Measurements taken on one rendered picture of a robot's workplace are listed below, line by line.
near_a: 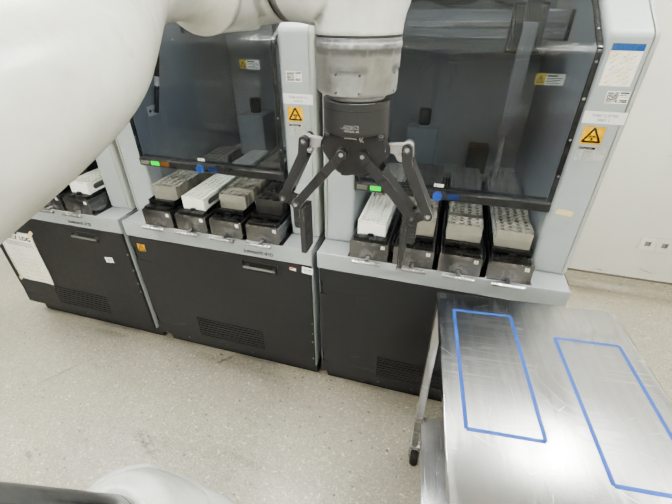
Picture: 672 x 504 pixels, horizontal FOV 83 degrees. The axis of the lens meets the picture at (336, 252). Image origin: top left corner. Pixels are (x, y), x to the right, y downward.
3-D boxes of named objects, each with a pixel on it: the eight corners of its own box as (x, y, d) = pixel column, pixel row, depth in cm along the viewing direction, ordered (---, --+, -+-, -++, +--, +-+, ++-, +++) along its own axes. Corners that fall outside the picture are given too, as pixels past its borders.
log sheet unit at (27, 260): (20, 279, 205) (-13, 220, 186) (60, 288, 198) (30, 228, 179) (15, 282, 203) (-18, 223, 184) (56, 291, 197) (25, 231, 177)
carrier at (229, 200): (249, 208, 149) (247, 194, 146) (247, 211, 147) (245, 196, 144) (223, 205, 152) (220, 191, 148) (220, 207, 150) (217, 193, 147)
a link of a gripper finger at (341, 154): (349, 156, 44) (340, 148, 44) (294, 213, 51) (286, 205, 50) (357, 146, 47) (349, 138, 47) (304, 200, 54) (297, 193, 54)
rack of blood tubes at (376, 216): (373, 201, 159) (374, 187, 155) (397, 204, 156) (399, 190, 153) (356, 236, 135) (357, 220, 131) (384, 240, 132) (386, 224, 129)
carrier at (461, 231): (480, 240, 129) (483, 225, 126) (480, 243, 127) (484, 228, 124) (445, 235, 132) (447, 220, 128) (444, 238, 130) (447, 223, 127)
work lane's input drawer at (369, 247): (383, 184, 191) (384, 167, 186) (411, 187, 188) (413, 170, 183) (345, 263, 132) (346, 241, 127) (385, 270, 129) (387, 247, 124)
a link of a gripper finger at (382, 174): (361, 147, 47) (370, 140, 47) (414, 214, 50) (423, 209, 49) (353, 157, 44) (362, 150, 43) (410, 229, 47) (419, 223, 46)
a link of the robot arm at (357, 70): (395, 39, 34) (390, 108, 38) (408, 33, 42) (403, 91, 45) (301, 37, 37) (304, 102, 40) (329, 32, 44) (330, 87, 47)
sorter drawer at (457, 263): (446, 191, 184) (449, 173, 179) (476, 194, 181) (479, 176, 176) (435, 278, 125) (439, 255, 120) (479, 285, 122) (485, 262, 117)
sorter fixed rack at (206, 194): (222, 183, 175) (220, 170, 172) (242, 185, 173) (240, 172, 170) (183, 211, 151) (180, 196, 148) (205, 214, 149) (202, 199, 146)
